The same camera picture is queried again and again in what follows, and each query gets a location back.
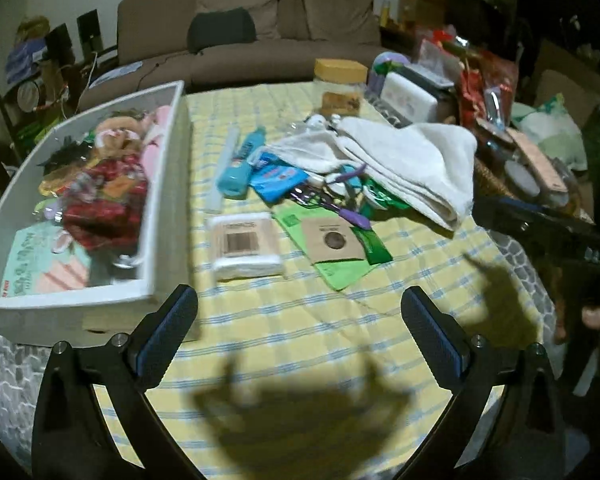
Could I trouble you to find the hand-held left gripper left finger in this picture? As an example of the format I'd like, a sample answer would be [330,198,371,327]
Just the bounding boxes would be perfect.
[32,284,201,480]

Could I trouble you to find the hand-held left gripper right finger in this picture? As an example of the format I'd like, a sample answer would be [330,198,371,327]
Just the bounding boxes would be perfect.
[401,286,568,480]

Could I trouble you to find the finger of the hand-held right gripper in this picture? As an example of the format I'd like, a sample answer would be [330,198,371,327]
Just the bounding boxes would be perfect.
[472,194,527,249]

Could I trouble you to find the light green packet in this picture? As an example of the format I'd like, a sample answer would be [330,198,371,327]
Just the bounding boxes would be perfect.
[272,205,381,292]

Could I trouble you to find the green capped tube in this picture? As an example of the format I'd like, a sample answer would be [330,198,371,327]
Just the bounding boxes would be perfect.
[362,180,406,211]

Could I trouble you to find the white storage box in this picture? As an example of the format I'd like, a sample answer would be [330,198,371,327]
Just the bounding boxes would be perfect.
[0,80,203,348]

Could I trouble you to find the clear plastic tube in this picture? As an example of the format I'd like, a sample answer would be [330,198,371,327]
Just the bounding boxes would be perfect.
[203,125,241,213]

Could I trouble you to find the blue tube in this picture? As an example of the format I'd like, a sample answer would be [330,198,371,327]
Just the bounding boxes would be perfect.
[216,126,267,197]

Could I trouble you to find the grey stone-pattern desktop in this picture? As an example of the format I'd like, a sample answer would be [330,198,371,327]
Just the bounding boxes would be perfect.
[0,82,561,480]

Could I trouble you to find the pink comb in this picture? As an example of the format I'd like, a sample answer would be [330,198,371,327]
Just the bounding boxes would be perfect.
[505,127,571,193]

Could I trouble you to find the pale green plastic bag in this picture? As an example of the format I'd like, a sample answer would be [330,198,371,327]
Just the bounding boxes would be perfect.
[512,95,588,171]

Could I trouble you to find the dark green sachet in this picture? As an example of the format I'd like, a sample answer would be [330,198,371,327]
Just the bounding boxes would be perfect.
[350,225,395,265]

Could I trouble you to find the white towel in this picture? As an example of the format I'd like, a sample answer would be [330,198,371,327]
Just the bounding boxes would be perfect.
[265,116,478,232]

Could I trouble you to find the yellow checked tablecloth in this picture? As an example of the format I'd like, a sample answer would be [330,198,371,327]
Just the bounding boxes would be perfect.
[92,82,536,480]

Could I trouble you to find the red snack bags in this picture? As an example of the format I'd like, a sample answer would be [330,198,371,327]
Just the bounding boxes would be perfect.
[455,50,521,131]

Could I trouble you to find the brown square packet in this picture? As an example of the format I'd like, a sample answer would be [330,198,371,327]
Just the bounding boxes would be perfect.
[300,217,366,264]

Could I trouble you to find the doll in red plaid dress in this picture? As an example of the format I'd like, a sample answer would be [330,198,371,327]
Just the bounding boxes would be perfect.
[62,110,151,257]

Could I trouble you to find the white rectangular container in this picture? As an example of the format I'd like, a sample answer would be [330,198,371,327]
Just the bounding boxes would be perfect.
[380,71,440,123]

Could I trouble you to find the green snack box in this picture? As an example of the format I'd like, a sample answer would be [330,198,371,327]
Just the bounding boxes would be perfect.
[0,222,93,297]

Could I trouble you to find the blue wipes packet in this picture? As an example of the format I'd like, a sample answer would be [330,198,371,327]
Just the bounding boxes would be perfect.
[249,152,308,204]

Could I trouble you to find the purple round toy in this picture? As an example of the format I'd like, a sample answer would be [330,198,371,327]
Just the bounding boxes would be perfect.
[370,51,411,91]

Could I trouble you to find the pink cloth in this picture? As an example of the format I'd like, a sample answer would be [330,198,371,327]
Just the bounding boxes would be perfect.
[140,105,174,161]

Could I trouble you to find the jar with yellow lid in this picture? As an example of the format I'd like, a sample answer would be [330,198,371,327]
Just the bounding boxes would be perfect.
[314,58,369,117]

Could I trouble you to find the black hair clips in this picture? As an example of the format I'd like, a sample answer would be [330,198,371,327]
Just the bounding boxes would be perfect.
[37,135,88,168]

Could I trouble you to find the blue face mask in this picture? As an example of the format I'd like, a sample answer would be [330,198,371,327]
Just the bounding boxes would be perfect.
[87,61,143,88]

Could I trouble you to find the brown sofa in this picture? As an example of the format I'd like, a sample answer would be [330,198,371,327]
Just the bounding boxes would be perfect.
[116,0,396,93]

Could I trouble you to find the black cushion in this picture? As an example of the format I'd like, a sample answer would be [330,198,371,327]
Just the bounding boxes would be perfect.
[187,7,257,53]

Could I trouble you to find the purple handled scissors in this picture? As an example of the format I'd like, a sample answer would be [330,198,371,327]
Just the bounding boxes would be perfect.
[290,162,373,231]

